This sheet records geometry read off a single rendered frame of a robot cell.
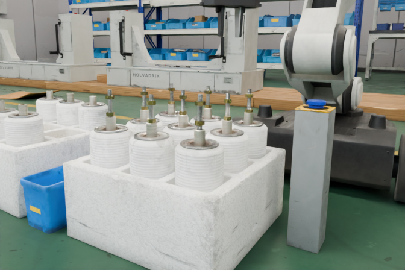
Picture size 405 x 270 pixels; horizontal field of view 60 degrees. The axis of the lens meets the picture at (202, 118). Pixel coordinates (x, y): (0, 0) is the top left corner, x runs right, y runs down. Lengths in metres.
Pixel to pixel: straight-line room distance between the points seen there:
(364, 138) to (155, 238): 0.67
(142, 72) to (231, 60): 0.89
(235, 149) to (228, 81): 2.17
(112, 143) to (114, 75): 2.81
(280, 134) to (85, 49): 3.29
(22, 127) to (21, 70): 3.65
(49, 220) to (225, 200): 0.45
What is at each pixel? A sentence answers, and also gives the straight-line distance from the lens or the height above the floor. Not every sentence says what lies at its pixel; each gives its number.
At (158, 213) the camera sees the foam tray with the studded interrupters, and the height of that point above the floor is 0.13.
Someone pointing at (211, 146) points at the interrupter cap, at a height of 0.25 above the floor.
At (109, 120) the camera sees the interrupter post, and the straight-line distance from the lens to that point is 0.82.
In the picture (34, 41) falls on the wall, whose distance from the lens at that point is 8.26.
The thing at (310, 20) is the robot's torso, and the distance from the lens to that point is 1.08.
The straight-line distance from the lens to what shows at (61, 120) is 1.28.
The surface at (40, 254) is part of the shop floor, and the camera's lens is 0.87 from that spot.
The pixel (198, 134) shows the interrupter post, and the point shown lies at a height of 0.27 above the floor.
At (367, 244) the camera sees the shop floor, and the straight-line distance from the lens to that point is 0.94.
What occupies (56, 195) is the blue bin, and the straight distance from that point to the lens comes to 0.92.
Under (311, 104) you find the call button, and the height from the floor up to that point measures 0.32.
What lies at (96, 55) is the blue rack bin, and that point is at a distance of 7.47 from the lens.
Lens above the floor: 0.43
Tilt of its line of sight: 11 degrees down
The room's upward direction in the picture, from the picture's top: 1 degrees clockwise
